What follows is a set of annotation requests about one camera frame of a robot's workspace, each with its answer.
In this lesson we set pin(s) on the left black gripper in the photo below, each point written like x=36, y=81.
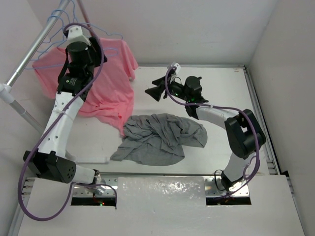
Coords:
x=94, y=49

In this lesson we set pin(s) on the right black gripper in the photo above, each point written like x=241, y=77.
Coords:
x=157, y=91

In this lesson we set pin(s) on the grey t shirt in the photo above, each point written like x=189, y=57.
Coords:
x=158, y=139

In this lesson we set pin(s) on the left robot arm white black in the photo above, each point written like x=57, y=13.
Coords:
x=47, y=159

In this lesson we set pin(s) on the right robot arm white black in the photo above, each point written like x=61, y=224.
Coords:
x=244, y=133

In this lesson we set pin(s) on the pink t shirt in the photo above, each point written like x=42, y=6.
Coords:
x=111, y=97

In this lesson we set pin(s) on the silver clothes rack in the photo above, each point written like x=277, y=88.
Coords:
x=20, y=23

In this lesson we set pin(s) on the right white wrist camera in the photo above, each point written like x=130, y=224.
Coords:
x=174, y=68

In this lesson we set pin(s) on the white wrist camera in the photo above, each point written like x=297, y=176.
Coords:
x=174, y=68
x=75, y=34

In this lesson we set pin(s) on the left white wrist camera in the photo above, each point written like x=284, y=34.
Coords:
x=75, y=34

